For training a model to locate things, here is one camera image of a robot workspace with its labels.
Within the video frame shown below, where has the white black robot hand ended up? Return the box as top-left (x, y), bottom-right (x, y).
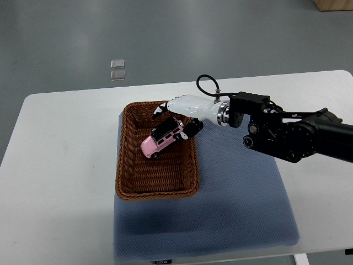
top-left (152, 94), bottom-right (229, 140)

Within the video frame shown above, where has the pink toy car black roof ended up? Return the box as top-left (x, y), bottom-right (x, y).
top-left (141, 116), bottom-right (184, 158)

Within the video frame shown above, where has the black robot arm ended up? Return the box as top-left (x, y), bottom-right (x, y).
top-left (224, 92), bottom-right (352, 163)

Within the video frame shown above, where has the brown wicker basket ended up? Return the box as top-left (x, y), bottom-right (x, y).
top-left (115, 101), bottom-right (200, 201)

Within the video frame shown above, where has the upper floor metal plate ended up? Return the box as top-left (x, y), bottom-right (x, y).
top-left (110, 59), bottom-right (125, 69)

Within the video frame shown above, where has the blue-grey foam mat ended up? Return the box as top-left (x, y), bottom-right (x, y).
top-left (114, 121), bottom-right (299, 262)

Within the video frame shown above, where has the wooden box corner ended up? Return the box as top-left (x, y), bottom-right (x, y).
top-left (313, 0), bottom-right (353, 11)

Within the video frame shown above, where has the white table leg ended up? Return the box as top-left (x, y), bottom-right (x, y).
top-left (293, 253), bottom-right (309, 265)

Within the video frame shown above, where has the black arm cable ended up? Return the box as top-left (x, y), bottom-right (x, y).
top-left (196, 74), bottom-right (235, 102)

